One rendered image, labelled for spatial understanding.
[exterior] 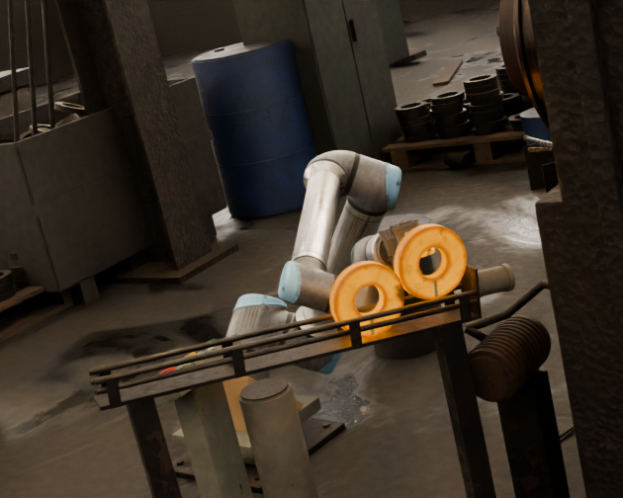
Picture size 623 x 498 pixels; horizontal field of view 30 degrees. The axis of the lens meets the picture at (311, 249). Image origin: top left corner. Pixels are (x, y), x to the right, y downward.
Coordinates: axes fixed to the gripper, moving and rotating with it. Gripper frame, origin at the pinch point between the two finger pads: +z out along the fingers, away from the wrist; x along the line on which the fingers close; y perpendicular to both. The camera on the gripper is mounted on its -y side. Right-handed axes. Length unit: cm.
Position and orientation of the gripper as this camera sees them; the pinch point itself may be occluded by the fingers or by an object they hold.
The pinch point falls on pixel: (427, 252)
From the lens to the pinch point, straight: 239.6
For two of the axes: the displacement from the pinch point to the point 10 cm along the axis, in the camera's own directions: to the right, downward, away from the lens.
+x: 9.1, -3.0, 2.8
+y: -3.1, -9.5, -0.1
